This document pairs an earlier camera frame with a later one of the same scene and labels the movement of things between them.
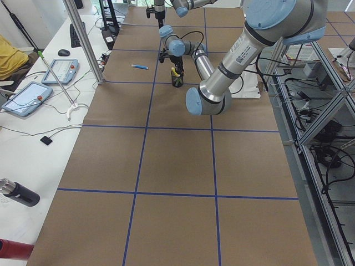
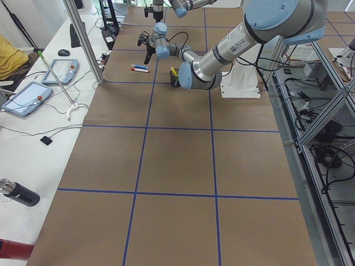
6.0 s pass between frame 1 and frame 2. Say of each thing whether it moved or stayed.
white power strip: stayed
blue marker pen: stayed
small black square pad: stayed
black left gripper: moved
